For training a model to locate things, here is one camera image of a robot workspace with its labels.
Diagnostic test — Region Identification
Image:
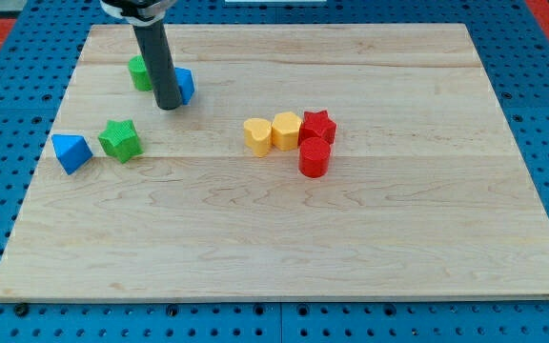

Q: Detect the green star block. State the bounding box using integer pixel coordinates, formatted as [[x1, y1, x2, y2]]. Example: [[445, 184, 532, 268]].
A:
[[98, 119, 143, 164]]

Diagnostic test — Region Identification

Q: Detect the red star block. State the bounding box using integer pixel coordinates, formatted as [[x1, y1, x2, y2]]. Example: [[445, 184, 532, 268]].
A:
[[298, 110, 337, 145]]

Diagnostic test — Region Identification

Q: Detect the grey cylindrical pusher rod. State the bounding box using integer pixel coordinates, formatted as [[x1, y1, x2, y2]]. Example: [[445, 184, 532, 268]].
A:
[[133, 20, 182, 111]]

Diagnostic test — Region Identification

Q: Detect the black robot arm end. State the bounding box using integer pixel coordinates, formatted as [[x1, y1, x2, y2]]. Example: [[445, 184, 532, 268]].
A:
[[100, 0, 177, 27]]

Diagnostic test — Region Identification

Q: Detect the blue cube block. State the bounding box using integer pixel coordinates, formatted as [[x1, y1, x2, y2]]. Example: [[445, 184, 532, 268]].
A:
[[174, 67, 194, 105]]

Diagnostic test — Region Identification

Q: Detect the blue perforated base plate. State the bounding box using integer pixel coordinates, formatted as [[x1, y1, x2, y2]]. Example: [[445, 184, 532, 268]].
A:
[[0, 1, 549, 342]]

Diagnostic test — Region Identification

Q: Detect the light wooden board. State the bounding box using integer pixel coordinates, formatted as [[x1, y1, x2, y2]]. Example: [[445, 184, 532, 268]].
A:
[[0, 24, 549, 303]]

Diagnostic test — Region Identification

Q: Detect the red cylinder block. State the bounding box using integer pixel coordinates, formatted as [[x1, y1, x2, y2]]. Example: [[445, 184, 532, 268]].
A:
[[298, 137, 331, 178]]

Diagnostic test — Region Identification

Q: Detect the yellow hexagon block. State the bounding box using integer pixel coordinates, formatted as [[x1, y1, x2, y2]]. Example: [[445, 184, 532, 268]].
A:
[[272, 111, 302, 151]]

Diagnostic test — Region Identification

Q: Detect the yellow heart block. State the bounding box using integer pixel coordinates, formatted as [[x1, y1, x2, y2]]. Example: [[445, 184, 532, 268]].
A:
[[243, 118, 272, 157]]

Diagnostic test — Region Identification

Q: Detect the green cylinder block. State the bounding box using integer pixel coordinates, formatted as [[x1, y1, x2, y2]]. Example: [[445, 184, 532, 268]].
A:
[[127, 55, 153, 91]]

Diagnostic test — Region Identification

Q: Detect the blue triangular block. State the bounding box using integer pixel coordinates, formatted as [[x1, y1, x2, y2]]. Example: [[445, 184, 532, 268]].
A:
[[51, 134, 92, 175]]

